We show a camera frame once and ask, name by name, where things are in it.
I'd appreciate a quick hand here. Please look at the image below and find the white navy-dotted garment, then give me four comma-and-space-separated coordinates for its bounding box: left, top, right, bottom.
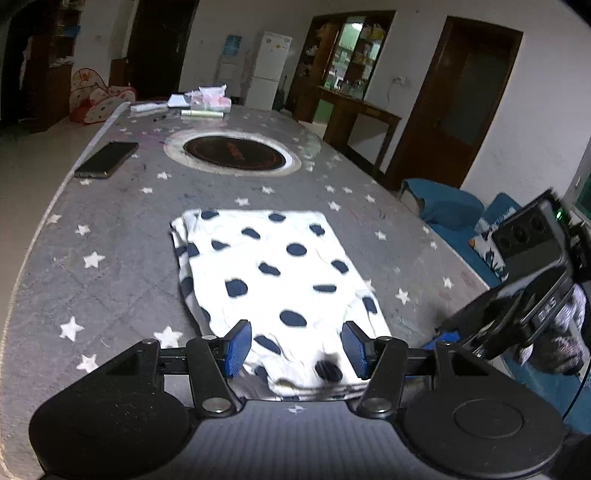
170, 209, 390, 400

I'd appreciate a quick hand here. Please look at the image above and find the right gloved hand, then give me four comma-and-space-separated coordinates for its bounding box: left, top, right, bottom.
515, 285, 589, 376

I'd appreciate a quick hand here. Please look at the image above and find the butterfly print cushion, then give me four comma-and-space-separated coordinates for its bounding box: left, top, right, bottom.
469, 218, 508, 281

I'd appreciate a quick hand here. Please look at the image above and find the grey star tablecloth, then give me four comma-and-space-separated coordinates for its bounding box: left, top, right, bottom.
1, 107, 487, 479

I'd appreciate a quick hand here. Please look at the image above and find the round induction cooktop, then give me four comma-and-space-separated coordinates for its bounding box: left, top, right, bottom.
163, 129, 301, 178

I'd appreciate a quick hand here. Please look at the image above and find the dark wooden door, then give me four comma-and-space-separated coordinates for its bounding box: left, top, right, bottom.
386, 16, 523, 190

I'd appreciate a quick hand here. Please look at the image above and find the black smartphone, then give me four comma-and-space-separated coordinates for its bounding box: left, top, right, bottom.
74, 141, 139, 179

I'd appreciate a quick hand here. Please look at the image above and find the dark wooden side table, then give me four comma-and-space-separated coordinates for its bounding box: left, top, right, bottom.
309, 85, 403, 176

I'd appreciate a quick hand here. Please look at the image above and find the light green tube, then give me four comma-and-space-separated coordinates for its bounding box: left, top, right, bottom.
180, 109, 224, 119

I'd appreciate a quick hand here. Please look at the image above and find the tissue pack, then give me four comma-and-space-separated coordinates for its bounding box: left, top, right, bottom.
184, 84, 232, 113

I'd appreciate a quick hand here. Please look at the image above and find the white rectangular box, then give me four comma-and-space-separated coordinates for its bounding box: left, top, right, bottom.
130, 102, 168, 114

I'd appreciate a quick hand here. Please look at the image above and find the white paper notebook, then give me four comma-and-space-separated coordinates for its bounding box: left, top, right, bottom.
166, 94, 190, 109

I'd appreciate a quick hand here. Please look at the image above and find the water dispenser with blue bottle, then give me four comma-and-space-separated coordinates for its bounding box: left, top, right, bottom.
216, 34, 242, 97

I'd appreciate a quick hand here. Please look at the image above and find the dark display cabinet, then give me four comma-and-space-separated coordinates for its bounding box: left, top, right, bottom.
290, 9, 398, 125

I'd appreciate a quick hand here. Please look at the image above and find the red patterned play tent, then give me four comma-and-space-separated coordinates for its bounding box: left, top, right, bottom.
69, 68, 136, 125

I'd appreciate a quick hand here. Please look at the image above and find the white refrigerator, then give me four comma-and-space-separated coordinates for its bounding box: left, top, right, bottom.
245, 31, 293, 111

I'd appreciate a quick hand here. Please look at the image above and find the dark entrance door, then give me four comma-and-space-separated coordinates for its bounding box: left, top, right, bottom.
126, 0, 199, 101

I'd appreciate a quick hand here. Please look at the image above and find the left dark shelf cabinet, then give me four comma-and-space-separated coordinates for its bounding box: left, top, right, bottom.
1, 1, 85, 133

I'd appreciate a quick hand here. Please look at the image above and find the black cable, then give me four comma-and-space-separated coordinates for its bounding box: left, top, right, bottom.
560, 368, 591, 425

